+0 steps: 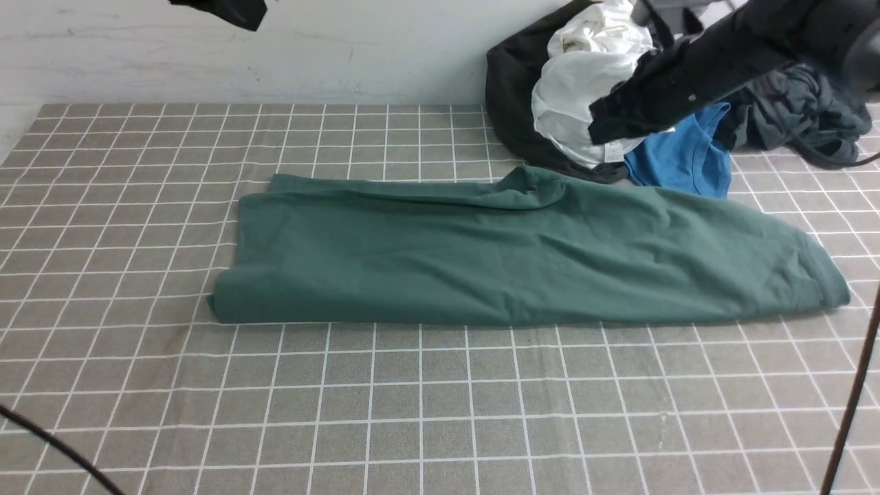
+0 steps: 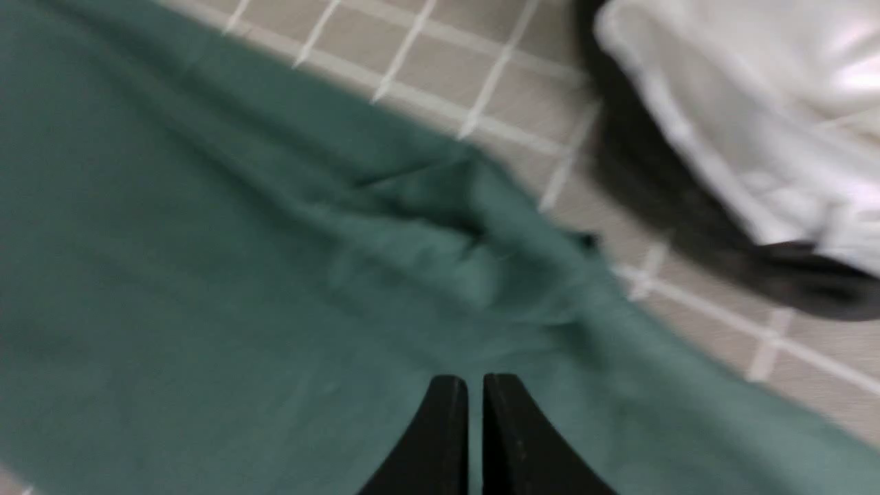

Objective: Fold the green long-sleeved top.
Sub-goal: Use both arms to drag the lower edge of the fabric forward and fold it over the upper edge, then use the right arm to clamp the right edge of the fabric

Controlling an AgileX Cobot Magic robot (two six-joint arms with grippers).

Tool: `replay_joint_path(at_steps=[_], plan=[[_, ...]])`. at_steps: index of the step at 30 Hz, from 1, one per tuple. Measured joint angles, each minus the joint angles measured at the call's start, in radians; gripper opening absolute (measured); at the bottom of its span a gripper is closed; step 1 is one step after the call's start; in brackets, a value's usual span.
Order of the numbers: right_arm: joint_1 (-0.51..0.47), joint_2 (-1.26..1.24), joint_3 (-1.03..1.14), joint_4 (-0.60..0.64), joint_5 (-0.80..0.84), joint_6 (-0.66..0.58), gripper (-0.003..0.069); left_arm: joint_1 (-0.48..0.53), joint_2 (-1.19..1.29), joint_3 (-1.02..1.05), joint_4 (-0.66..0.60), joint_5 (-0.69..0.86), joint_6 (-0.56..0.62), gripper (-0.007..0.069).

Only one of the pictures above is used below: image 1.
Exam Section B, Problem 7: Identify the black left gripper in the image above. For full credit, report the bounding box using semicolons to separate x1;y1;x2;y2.
168;0;267;32

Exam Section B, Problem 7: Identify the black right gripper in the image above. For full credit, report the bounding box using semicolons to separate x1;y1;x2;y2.
588;31;750;146

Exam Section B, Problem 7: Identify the green long-sleeved shirt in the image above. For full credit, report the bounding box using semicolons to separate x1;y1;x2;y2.
207;166;850;327

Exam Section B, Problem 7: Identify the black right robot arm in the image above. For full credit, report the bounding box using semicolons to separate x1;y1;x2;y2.
588;1;879;144

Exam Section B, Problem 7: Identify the blue shirt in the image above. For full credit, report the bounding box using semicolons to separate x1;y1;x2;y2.
624;102;732;199

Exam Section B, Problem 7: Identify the white crumpled shirt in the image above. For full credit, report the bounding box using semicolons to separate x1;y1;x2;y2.
531;1;653;173

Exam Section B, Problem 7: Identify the dark grey crumpled shirt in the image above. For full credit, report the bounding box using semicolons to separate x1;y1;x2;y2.
714;65;878;170

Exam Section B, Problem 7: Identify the black garment under pile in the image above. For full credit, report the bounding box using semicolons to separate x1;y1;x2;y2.
485;1;628;184

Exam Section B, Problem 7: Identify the grey checkered tablecloth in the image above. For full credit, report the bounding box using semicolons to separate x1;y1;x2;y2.
1;104;878;494

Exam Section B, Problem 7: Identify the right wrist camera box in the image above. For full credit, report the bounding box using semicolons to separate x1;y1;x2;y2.
632;1;746;46

